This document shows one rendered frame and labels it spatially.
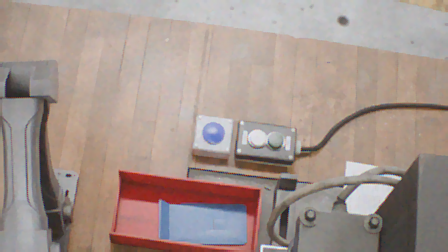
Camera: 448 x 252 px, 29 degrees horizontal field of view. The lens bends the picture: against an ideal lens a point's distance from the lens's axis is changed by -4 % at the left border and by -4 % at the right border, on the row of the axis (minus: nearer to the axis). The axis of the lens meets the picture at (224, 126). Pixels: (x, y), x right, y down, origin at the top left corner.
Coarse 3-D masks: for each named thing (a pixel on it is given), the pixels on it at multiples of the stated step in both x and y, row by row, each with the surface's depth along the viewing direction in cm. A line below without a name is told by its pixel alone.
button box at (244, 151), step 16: (240, 128) 159; (256, 128) 159; (272, 128) 159; (288, 128) 159; (336, 128) 163; (240, 144) 157; (288, 144) 158; (320, 144) 161; (240, 160) 159; (256, 160) 158; (272, 160) 157; (288, 160) 157
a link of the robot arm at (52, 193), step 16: (16, 64) 122; (32, 64) 122; (16, 80) 121; (16, 96) 121; (48, 112) 124; (48, 144) 132; (48, 160) 131; (48, 176) 132; (48, 192) 134; (48, 208) 136; (48, 224) 138
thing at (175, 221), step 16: (160, 208) 151; (176, 208) 154; (192, 208) 154; (208, 208) 154; (224, 208) 155; (240, 208) 155; (160, 224) 150; (176, 224) 153; (192, 224) 153; (208, 224) 153; (240, 224) 154; (176, 240) 152; (192, 240) 152; (208, 240) 152; (224, 240) 152; (240, 240) 153
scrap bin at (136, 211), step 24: (120, 192) 155; (144, 192) 155; (168, 192) 155; (192, 192) 156; (216, 192) 155; (240, 192) 153; (120, 216) 153; (144, 216) 153; (120, 240) 149; (144, 240) 147; (168, 240) 146
